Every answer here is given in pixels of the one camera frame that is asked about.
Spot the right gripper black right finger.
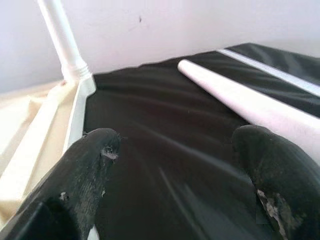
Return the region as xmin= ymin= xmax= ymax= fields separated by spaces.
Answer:
xmin=231 ymin=124 xmax=320 ymax=240

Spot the white plastic table top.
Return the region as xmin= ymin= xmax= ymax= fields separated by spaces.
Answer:
xmin=0 ymin=74 xmax=97 ymax=221

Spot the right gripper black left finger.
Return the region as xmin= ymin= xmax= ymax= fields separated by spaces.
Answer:
xmin=0 ymin=127 xmax=122 ymax=240

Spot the black cloth cover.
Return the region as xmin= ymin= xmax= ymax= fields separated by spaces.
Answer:
xmin=82 ymin=42 xmax=320 ymax=240

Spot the white tape strip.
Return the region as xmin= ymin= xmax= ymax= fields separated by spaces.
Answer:
xmin=216 ymin=48 xmax=320 ymax=97

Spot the white plastic table leg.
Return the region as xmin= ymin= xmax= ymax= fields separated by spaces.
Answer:
xmin=36 ymin=0 xmax=92 ymax=85
xmin=177 ymin=59 xmax=320 ymax=161

